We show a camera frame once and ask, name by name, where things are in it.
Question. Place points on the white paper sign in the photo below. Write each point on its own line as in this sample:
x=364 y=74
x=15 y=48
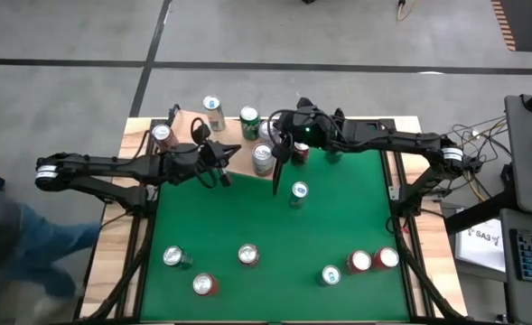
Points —
x=478 y=246

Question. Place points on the blue silver Red Bull can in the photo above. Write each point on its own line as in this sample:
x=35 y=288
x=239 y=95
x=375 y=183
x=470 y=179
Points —
x=213 y=113

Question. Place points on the black support bar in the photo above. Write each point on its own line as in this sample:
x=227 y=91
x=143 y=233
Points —
x=478 y=213

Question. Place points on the red Fanta can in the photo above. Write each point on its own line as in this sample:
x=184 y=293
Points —
x=358 y=261
x=385 y=258

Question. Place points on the wooden shelf black metal frame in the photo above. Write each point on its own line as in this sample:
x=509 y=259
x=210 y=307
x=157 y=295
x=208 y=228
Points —
x=243 y=160

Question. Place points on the black clamp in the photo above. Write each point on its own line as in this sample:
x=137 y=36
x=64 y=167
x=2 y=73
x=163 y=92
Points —
x=339 y=114
x=174 y=114

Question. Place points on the black table frame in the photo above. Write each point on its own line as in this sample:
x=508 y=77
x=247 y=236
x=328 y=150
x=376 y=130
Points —
x=411 y=289

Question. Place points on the green Sprite can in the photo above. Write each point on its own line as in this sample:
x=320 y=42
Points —
x=175 y=257
x=249 y=122
x=333 y=157

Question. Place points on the person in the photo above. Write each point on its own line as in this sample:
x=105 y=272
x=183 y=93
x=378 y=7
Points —
x=30 y=244

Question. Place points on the red soda can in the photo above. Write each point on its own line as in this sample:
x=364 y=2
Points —
x=204 y=284

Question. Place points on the slim silver can blue tab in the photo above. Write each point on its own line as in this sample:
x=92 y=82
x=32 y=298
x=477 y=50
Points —
x=330 y=274
x=298 y=193

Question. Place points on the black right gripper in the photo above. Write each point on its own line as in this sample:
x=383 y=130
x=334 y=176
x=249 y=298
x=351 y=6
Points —
x=308 y=128

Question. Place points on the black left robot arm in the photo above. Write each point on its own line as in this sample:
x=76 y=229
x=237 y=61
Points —
x=112 y=164

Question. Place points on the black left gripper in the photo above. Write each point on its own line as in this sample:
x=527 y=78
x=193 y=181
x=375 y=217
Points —
x=195 y=162

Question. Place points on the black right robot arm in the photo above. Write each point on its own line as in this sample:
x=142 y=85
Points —
x=396 y=142

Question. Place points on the gray metal desk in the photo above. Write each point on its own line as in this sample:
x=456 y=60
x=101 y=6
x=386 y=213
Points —
x=525 y=149

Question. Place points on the silver mounting bracket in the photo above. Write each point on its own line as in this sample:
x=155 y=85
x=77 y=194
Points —
x=394 y=193

